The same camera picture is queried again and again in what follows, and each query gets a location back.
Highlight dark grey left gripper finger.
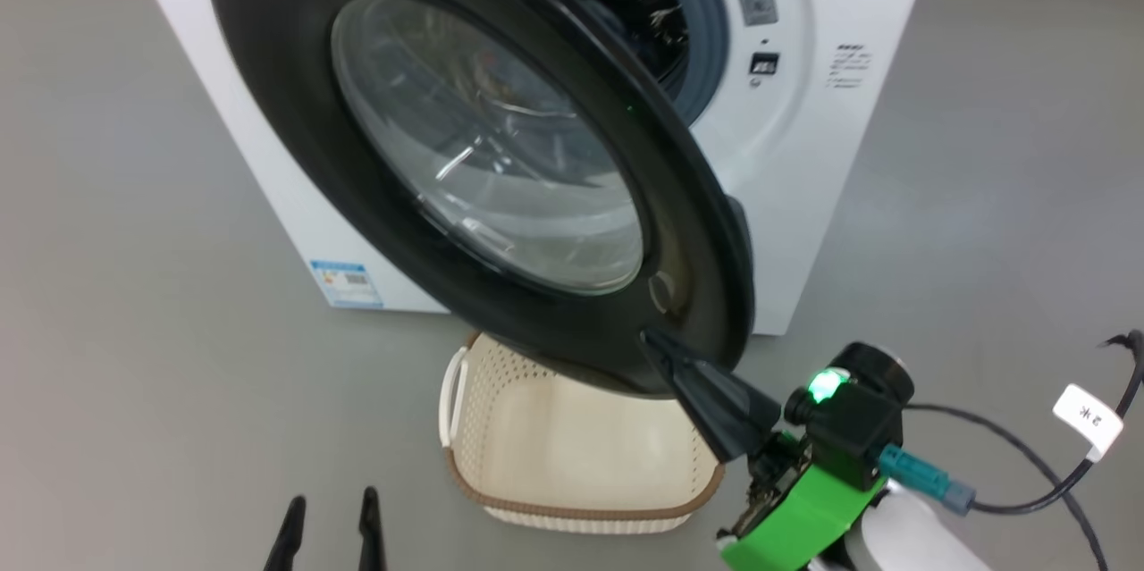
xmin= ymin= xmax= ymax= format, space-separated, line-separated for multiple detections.
xmin=264 ymin=495 xmax=307 ymax=571
xmin=357 ymin=487 xmax=387 ymax=571

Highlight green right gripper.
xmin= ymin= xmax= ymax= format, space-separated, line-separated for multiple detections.
xmin=642 ymin=328 xmax=887 ymax=571

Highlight black-rimmed glass washer door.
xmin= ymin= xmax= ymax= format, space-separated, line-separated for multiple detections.
xmin=206 ymin=0 xmax=756 ymax=395

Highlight white front-load washing machine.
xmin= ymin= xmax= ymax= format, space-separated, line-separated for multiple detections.
xmin=116 ymin=0 xmax=941 ymax=337

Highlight washing machine drum opening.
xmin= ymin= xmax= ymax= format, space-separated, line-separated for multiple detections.
xmin=527 ymin=0 xmax=691 ymax=98

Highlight cream perforated laundry basket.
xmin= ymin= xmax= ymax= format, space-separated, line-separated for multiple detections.
xmin=438 ymin=332 xmax=727 ymax=536

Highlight blue energy label sticker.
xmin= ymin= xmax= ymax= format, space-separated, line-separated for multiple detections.
xmin=309 ymin=260 xmax=383 ymax=310

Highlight teal cable connector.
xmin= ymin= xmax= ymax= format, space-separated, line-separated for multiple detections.
xmin=879 ymin=443 xmax=977 ymax=516

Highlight thin black cable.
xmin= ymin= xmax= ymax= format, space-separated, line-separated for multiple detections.
xmin=903 ymin=404 xmax=1109 ymax=571

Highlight black cable with white tag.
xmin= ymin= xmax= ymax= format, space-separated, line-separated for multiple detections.
xmin=970 ymin=330 xmax=1144 ymax=516

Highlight white cable tag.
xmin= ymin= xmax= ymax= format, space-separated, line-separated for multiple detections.
xmin=1053 ymin=383 xmax=1124 ymax=463

